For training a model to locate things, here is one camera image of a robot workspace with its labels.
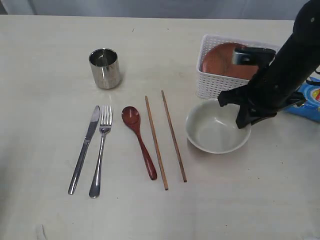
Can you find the white floral ceramic bowl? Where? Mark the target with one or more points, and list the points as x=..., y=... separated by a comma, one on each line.
x=213, y=129

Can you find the stainless steel table knife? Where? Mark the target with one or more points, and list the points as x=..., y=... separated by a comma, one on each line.
x=88, y=137

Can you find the brown wooden chopstick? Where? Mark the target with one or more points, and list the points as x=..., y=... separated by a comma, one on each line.
x=175, y=143
x=156, y=145

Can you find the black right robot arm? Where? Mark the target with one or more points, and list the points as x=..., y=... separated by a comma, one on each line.
x=301, y=51

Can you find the white plastic perforated basket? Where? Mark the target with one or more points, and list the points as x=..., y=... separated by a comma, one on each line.
x=208, y=85

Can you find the stainless steel spoon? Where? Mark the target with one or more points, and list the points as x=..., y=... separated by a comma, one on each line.
x=131, y=118

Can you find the stainless steel cup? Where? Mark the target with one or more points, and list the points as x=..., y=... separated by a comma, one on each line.
x=105, y=68

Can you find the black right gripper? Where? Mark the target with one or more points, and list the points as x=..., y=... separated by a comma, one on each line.
x=264, y=96

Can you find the brown round plate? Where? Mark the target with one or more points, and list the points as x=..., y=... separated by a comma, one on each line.
x=218, y=61

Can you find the blue Lays chips bag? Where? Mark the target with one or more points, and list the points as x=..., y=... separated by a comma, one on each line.
x=310, y=109

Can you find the stainless steel fork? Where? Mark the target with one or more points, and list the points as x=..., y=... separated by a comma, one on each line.
x=104, y=128

